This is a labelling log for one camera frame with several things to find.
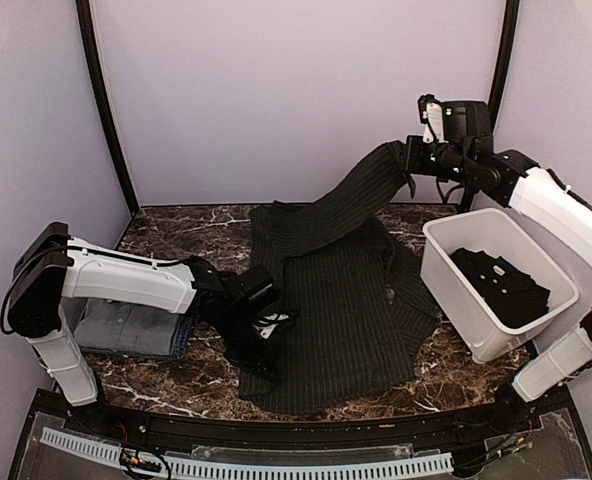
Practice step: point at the folded grey button shirt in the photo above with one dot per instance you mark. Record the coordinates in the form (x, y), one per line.
(114, 327)

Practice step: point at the white plastic bin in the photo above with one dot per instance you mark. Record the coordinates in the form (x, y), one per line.
(494, 232)

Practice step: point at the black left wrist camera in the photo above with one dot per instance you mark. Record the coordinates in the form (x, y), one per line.
(256, 290)

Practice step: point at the black shirt in bin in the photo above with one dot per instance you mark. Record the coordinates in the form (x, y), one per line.
(514, 296)

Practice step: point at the black front rail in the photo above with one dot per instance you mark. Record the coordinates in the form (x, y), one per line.
(453, 430)

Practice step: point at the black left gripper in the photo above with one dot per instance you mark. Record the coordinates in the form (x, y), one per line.
(262, 359)

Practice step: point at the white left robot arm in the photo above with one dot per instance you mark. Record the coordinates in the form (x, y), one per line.
(58, 265)

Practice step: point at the left black frame post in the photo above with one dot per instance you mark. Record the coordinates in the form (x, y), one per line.
(102, 101)

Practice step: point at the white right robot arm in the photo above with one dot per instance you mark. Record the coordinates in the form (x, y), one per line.
(515, 181)

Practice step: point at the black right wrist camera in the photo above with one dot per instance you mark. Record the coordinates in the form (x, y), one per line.
(452, 121)

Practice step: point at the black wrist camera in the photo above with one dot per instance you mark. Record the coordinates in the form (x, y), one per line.
(452, 121)
(256, 290)

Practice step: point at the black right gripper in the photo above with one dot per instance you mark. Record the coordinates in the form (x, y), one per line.
(413, 158)

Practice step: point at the black pinstriped long sleeve shirt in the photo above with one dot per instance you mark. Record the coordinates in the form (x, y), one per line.
(363, 310)

